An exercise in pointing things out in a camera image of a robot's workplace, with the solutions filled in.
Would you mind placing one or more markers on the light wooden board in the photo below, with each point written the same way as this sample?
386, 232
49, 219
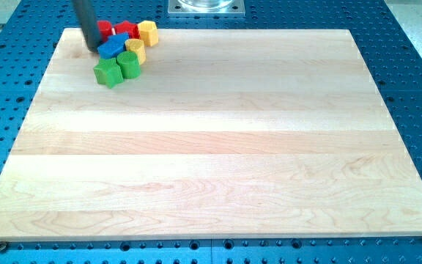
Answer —
225, 134

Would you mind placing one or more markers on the left board stop screw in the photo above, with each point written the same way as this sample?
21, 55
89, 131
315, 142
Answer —
3, 246

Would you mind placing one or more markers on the green cylinder block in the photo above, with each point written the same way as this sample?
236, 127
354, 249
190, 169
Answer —
129, 64

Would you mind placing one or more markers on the blue block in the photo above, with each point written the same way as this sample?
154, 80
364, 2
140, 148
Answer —
114, 45

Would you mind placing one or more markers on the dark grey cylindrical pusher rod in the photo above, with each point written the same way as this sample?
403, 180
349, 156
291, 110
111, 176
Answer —
85, 12

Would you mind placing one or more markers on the green star block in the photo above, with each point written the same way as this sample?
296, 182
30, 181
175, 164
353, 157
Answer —
108, 72

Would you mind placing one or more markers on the yellow heart block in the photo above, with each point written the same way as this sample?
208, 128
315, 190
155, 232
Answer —
137, 46

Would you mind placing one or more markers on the yellow hexagon block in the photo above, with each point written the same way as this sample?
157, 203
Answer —
148, 33

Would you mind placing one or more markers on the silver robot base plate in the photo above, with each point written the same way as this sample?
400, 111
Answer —
206, 7

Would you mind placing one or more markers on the red star block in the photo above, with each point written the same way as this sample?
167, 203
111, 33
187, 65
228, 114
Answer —
127, 27

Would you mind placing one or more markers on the red round block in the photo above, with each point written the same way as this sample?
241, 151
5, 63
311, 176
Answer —
105, 29

